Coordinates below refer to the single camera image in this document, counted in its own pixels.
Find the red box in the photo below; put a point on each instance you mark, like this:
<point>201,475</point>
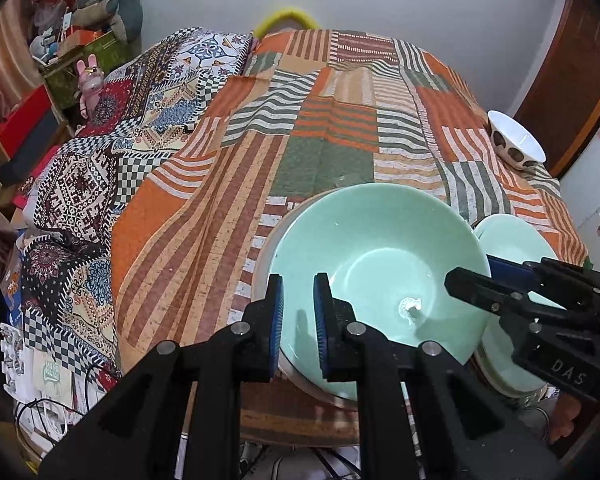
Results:
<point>20,120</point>

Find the dark flat box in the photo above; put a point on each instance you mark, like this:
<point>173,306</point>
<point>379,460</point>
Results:
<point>30,152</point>

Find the printed white paper pile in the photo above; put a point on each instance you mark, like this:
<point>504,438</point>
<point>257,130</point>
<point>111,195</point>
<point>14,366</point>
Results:
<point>50,375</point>

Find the person's right hand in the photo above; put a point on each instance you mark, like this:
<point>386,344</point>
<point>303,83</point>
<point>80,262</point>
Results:
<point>565,422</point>

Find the pink rabbit toy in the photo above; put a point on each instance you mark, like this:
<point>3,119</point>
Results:
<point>91,85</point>

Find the grey stuffed toy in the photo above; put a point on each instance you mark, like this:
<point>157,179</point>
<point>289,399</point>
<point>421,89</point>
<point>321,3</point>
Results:
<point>105,5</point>

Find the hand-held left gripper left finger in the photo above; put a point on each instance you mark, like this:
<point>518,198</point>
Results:
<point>276,325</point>

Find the green box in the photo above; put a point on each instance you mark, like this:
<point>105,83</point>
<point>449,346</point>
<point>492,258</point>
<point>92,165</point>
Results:
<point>80,67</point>

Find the pink curtain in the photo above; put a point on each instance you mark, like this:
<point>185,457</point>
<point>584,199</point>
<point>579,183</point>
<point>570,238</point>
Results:
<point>5,60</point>

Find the patterned patchwork blanket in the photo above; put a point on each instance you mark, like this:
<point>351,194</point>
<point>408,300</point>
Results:
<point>105,170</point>

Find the white bowl with brown dots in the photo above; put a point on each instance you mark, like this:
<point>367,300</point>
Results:
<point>512,132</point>

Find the green bowl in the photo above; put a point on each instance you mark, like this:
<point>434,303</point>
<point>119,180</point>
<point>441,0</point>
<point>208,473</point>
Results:
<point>380,240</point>

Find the large white plate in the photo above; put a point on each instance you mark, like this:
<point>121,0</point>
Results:
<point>260,270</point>

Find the orange striped blanket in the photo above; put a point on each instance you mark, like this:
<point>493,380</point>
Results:
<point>330,110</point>

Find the green plate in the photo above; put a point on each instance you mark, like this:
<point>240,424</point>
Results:
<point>510,245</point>

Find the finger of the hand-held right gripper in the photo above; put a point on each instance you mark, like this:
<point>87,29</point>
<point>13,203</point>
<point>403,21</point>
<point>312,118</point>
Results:
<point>510,272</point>
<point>480,290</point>

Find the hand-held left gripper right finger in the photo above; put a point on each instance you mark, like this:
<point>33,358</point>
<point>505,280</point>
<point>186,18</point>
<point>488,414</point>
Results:
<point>321,325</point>

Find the wooden door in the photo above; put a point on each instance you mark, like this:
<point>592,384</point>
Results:
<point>565,70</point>

